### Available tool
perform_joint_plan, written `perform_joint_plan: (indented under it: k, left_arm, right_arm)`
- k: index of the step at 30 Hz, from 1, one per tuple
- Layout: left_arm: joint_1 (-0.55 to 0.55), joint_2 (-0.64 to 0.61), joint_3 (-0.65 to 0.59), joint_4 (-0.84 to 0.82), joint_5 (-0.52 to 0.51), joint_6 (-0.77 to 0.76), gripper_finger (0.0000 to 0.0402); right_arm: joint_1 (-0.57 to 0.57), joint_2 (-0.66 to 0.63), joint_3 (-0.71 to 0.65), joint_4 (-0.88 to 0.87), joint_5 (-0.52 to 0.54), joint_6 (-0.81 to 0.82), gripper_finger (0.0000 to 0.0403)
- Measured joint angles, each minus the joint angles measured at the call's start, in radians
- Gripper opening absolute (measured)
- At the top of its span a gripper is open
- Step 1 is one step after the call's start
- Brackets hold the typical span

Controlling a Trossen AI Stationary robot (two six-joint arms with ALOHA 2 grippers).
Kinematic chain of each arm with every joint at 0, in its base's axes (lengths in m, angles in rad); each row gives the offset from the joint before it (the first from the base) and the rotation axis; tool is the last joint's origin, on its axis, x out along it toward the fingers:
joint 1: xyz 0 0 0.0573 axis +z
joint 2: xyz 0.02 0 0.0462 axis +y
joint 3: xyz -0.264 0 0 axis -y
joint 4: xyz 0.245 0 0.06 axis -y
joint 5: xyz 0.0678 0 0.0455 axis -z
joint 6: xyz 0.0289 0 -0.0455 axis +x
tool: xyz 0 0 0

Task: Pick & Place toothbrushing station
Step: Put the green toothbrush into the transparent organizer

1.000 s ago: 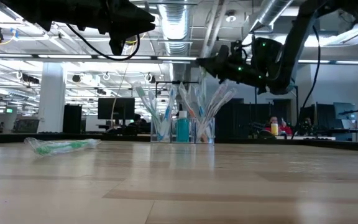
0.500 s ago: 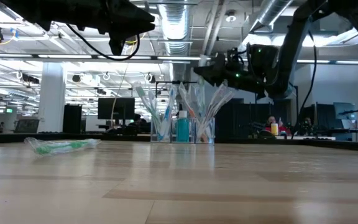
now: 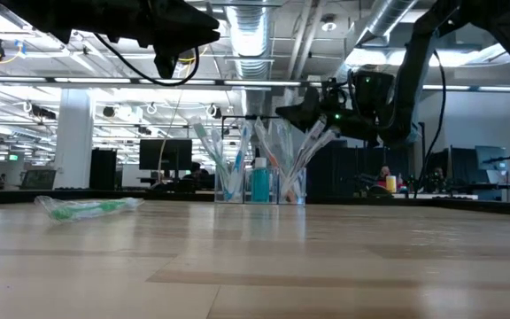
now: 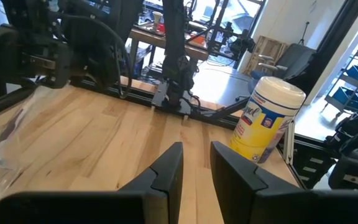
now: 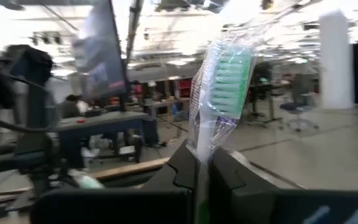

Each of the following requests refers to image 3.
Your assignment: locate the small teal mouthwash bottle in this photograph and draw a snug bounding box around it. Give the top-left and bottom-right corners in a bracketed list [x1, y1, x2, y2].
[250, 157, 271, 204]

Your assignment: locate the white pillar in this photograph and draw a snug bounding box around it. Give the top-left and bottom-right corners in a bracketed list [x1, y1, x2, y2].
[53, 88, 95, 191]

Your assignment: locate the black cabinet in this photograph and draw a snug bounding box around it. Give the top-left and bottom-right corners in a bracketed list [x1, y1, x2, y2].
[89, 148, 118, 191]

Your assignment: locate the black monitor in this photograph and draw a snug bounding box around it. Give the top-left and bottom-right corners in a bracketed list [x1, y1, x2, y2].
[138, 138, 193, 172]

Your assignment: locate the orange toothbrush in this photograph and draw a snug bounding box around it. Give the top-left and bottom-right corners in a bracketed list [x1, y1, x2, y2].
[253, 117, 282, 178]

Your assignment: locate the dark laptop screen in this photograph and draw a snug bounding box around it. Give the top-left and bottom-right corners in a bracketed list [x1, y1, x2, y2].
[19, 169, 57, 191]

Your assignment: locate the grey-blue monitor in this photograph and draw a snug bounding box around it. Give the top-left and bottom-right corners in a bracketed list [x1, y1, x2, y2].
[475, 144, 507, 185]

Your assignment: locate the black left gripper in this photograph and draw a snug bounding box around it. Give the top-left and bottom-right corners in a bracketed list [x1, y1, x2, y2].
[137, 0, 220, 80]

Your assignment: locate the black aluminium table frame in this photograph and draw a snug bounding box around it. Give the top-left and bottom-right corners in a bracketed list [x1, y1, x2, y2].
[0, 188, 510, 218]

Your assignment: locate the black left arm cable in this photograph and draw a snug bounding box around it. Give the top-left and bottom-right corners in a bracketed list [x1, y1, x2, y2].
[93, 33, 201, 88]

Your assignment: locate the silver ceiling duct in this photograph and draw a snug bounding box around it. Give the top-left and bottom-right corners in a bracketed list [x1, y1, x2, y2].
[226, 0, 278, 81]

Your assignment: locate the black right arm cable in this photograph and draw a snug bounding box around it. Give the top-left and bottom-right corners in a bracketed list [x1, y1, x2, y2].
[413, 48, 447, 196]

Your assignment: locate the clear acrylic organizer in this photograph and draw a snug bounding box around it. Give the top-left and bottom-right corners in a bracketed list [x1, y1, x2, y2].
[213, 166, 308, 205]

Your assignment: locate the black partition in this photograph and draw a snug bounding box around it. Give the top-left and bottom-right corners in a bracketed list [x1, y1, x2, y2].
[427, 148, 475, 196]
[307, 141, 415, 200]

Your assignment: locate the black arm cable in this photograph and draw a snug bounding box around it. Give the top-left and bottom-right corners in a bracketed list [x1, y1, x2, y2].
[93, 33, 201, 88]
[413, 48, 447, 196]

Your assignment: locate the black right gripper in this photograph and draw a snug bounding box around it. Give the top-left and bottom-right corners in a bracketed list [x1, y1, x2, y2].
[275, 82, 389, 143]

